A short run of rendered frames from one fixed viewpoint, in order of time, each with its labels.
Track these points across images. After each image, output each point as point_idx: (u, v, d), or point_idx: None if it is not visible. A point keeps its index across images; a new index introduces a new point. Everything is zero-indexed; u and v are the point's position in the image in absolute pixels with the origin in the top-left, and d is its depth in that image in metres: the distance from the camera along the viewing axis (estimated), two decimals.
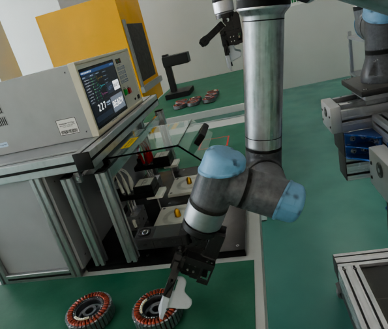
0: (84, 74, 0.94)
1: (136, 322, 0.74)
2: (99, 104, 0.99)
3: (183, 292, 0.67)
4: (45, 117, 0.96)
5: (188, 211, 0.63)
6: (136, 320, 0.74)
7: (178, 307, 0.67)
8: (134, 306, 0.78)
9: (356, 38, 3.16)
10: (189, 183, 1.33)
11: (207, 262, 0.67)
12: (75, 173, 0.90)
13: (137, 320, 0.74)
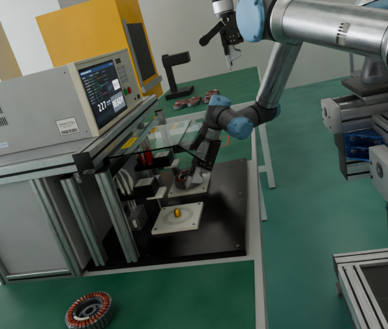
0: (84, 74, 0.94)
1: (177, 181, 1.30)
2: (99, 104, 0.99)
3: (199, 174, 1.27)
4: (45, 117, 0.96)
5: None
6: (177, 181, 1.31)
7: (196, 182, 1.27)
8: (175, 177, 1.35)
9: None
10: None
11: (211, 158, 1.27)
12: (75, 173, 0.90)
13: (177, 181, 1.31)
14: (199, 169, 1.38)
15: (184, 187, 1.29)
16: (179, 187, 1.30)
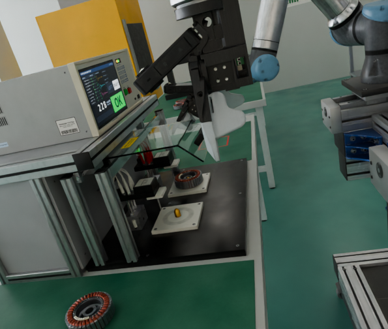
0: (84, 74, 0.94)
1: (177, 181, 1.30)
2: (99, 104, 0.99)
3: (226, 107, 0.46)
4: (45, 117, 0.96)
5: None
6: (177, 181, 1.31)
7: (229, 128, 0.45)
8: (175, 177, 1.35)
9: None
10: None
11: (236, 51, 0.46)
12: (75, 173, 0.90)
13: (177, 181, 1.31)
14: (230, 108, 0.57)
15: (184, 187, 1.29)
16: (179, 187, 1.30)
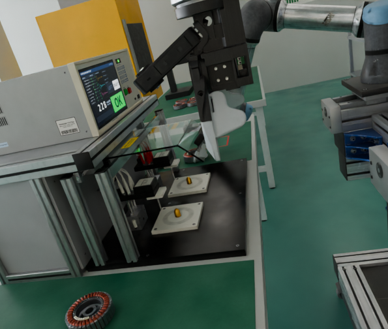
0: (84, 74, 0.94)
1: (186, 156, 1.63)
2: (99, 104, 0.99)
3: (227, 106, 0.46)
4: (45, 117, 0.96)
5: None
6: (186, 156, 1.64)
7: (229, 128, 0.45)
8: (184, 154, 1.68)
9: (356, 38, 3.16)
10: (189, 183, 1.33)
11: (237, 50, 0.46)
12: (75, 173, 0.90)
13: (186, 156, 1.63)
14: (230, 107, 0.57)
15: (192, 161, 1.62)
16: (188, 161, 1.63)
